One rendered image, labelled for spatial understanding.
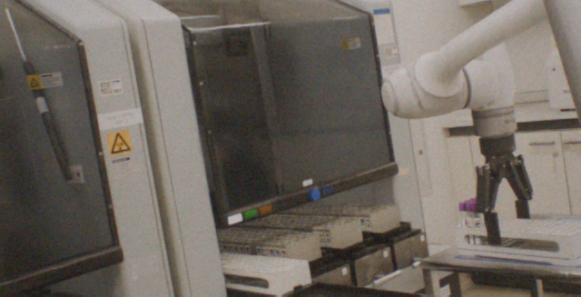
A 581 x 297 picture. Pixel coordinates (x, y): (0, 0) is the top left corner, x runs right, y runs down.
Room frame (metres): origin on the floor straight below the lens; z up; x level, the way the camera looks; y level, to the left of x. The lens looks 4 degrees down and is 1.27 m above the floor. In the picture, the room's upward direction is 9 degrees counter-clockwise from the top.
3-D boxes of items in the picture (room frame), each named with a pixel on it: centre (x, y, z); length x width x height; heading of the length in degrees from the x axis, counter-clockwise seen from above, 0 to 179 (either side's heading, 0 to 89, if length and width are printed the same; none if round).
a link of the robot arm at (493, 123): (1.65, -0.42, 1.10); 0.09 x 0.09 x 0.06
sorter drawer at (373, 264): (2.13, 0.07, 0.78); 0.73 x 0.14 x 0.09; 43
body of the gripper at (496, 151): (1.65, -0.42, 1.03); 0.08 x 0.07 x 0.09; 127
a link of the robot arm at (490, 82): (1.64, -0.41, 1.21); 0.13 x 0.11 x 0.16; 107
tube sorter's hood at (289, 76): (2.08, 0.13, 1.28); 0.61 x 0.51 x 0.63; 133
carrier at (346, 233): (1.95, -0.08, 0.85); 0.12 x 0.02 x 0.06; 132
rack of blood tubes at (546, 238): (1.62, -0.45, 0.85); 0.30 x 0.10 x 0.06; 38
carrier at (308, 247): (1.85, 0.03, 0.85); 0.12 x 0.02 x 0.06; 133
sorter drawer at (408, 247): (2.23, -0.04, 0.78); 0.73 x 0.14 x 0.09; 43
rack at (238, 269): (1.76, 0.15, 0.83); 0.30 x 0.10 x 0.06; 43
